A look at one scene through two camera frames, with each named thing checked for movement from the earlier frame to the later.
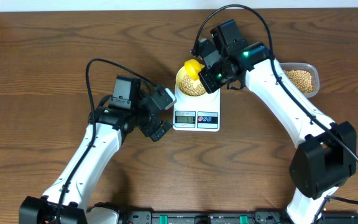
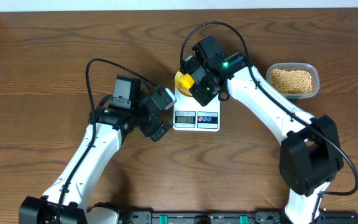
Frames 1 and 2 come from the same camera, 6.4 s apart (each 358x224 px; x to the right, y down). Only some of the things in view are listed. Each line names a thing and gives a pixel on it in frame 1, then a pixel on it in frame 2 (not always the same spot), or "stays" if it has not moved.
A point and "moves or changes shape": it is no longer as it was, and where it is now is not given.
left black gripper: x=153 y=115 stays
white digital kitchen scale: x=197 y=113 stays
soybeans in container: x=301 y=79 stays
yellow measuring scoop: x=192 y=66 moves or changes shape
